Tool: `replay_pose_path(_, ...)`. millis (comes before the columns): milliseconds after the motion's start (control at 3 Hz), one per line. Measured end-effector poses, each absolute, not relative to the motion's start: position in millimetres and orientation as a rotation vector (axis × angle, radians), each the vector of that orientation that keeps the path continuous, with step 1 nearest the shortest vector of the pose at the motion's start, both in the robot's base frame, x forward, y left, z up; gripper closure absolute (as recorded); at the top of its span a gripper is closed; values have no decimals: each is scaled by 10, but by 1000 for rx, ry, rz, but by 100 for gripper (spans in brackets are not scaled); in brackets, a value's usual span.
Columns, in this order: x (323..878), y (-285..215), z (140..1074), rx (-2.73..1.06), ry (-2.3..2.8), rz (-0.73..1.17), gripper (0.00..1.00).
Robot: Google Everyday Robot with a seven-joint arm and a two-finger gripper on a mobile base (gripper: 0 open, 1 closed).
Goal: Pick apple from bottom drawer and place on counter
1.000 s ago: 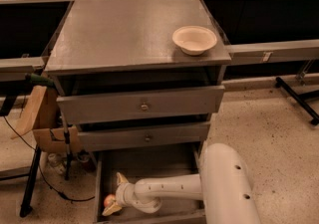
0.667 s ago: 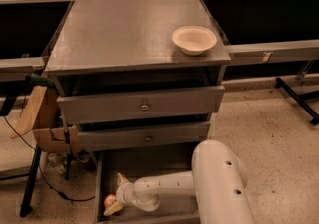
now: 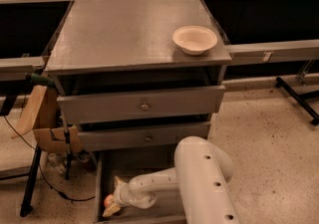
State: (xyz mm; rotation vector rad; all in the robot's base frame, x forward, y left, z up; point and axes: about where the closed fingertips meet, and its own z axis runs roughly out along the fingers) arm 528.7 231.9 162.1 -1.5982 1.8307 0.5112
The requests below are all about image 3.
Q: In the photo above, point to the grey left barrier rail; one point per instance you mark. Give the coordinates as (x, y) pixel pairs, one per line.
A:
(15, 69)

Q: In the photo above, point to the grey top drawer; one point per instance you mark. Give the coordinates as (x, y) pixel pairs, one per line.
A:
(141, 104)

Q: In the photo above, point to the brown cardboard piece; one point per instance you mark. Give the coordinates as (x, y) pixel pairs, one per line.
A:
(40, 116)

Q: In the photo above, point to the grey open bottom drawer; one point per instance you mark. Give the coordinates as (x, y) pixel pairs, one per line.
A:
(128, 163)

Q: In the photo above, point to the grey middle drawer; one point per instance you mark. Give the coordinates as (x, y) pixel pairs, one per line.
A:
(141, 136)

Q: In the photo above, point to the green handled tool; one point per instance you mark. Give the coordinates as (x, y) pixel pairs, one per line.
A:
(36, 79)

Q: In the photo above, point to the grey wooden drawer cabinet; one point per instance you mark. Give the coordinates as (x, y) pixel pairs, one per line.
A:
(116, 46)

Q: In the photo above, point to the red apple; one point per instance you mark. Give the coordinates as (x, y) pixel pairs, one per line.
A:
(109, 201)

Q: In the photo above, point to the grey barrier rail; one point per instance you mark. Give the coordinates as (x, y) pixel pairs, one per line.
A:
(15, 69)
(274, 52)

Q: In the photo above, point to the black floor stand base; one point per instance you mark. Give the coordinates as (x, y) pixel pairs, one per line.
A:
(301, 99)

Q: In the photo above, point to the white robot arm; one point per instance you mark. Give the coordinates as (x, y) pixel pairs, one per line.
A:
(200, 174)

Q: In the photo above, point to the grey right barrier rail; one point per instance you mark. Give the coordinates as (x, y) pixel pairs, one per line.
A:
(274, 52)

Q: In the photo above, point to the white paper bowl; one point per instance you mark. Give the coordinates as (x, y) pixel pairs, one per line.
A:
(194, 40)

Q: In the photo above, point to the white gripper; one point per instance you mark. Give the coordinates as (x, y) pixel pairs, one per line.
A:
(120, 194)

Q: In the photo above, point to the black tripod stand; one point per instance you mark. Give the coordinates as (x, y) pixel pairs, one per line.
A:
(26, 207)

